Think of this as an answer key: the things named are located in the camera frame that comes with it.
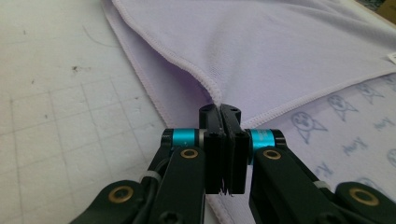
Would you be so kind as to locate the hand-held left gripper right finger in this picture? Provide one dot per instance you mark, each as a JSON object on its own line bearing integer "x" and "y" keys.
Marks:
{"x": 238, "y": 161}

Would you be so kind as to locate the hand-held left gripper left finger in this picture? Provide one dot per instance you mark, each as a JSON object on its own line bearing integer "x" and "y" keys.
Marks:
{"x": 213, "y": 161}

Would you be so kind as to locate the lilac printed towel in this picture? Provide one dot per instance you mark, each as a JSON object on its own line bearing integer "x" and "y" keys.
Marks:
{"x": 264, "y": 56}

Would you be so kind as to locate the white foam mat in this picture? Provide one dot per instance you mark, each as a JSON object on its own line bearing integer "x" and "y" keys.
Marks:
{"x": 62, "y": 109}

